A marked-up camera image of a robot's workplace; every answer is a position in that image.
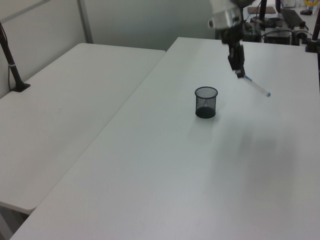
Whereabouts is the black monitor stand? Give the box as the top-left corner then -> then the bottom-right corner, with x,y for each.
249,0 -> 284,29

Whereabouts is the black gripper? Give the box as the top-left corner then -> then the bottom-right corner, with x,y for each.
219,22 -> 247,80

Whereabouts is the brown mat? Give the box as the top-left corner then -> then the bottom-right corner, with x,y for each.
246,6 -> 276,14

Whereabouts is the black electronics box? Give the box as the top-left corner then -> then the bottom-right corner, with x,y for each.
264,27 -> 294,46

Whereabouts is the black mesh pen cup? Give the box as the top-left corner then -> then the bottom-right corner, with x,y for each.
194,86 -> 219,119

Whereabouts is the thin black cable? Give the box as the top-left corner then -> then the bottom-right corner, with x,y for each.
0,23 -> 14,91

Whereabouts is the grey partition post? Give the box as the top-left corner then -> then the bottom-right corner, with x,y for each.
75,0 -> 94,45

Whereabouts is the black clamped camera stand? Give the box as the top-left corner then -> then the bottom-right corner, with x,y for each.
304,14 -> 320,54

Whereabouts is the silver camera device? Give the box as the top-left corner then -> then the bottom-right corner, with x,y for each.
291,28 -> 309,46

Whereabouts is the black box with green light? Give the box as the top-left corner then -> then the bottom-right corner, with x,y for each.
242,23 -> 261,42

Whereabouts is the black camera stand with tape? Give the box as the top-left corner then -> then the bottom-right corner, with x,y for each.
0,21 -> 31,93

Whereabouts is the black keyboard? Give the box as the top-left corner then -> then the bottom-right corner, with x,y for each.
280,8 -> 305,29

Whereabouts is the blue capped white marker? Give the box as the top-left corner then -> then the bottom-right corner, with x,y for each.
242,74 -> 272,98

